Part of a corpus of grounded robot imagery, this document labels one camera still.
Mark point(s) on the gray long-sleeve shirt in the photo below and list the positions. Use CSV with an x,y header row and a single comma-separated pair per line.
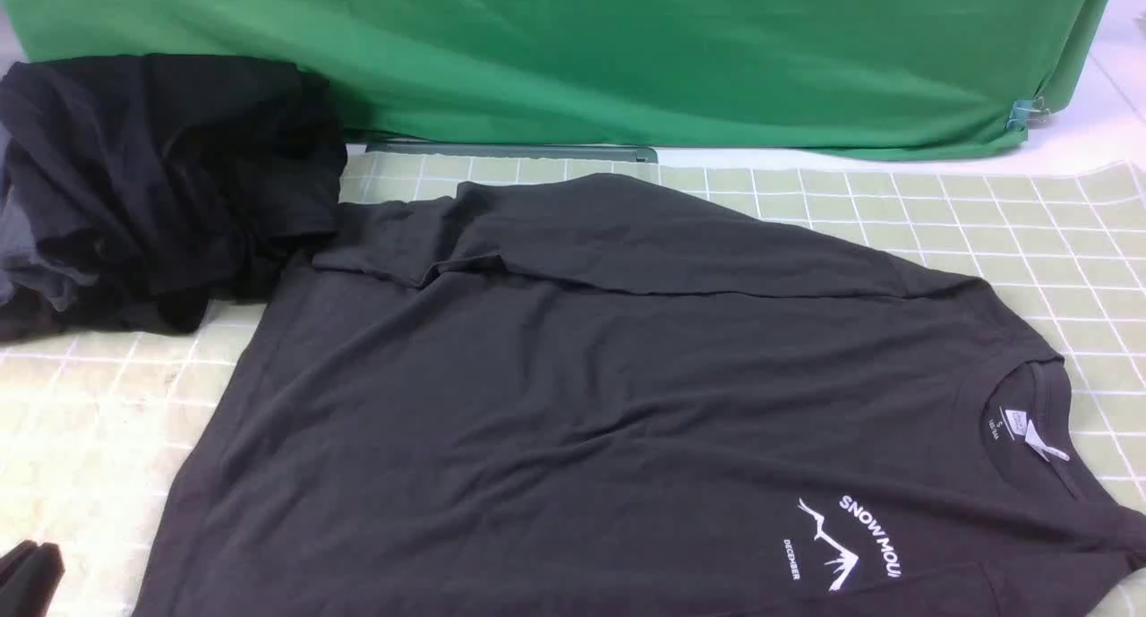
x,y
608,398

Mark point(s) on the green backdrop cloth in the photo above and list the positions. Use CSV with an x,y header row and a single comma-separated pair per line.
x,y
883,80

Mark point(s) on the blue binder clip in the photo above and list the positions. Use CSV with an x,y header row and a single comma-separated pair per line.
x,y
1028,113

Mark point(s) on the pile of black clothes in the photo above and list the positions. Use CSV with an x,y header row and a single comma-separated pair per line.
x,y
136,189

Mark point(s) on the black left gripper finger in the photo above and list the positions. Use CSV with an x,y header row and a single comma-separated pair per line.
x,y
30,575

